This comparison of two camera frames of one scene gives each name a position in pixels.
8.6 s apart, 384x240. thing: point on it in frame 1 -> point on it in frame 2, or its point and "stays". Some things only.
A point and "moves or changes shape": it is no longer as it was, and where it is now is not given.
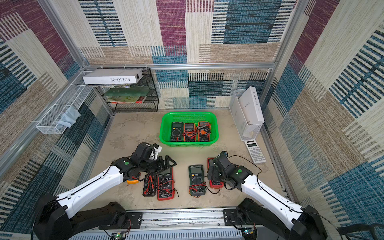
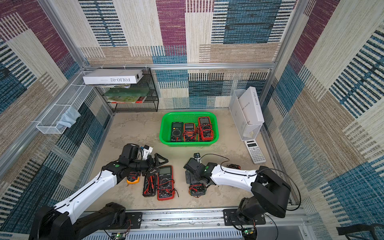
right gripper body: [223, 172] -> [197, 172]
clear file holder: [247, 131] stays
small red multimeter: [214, 184] moves or changes shape
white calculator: [255, 151] stays
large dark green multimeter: [177, 132] stays
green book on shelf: [126, 94] stays
